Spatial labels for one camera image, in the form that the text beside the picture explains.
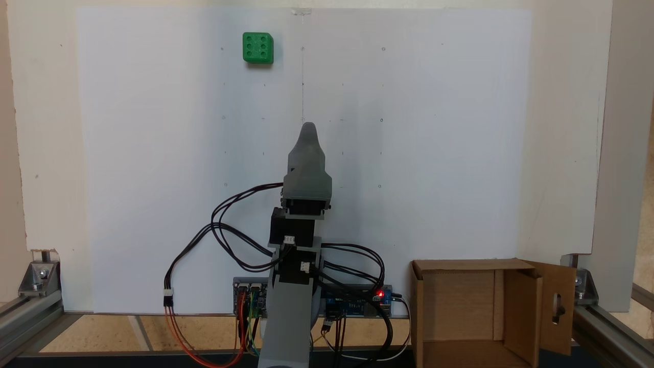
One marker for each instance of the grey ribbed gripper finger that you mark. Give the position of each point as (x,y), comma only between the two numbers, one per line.
(307,153)

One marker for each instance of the green dice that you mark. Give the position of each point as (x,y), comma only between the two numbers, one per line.
(258,48)

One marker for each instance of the grey printed robot arm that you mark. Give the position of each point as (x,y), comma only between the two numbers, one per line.
(288,317)

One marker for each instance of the white paper sheet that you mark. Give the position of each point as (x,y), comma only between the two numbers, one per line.
(409,153)

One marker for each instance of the blue motor controller board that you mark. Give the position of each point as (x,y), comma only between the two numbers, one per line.
(258,299)

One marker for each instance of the blue power converter board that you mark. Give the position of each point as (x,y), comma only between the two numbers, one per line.
(357,304)

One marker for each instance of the clear tape piece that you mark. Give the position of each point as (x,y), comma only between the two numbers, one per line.
(301,10)

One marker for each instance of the brown cardboard box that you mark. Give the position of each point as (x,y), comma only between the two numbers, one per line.
(460,301)

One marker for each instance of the metal corner bracket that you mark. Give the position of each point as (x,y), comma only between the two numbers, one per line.
(585,286)
(38,277)

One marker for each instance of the aluminium frame rail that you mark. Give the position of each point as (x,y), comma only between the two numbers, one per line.
(608,327)
(25,322)

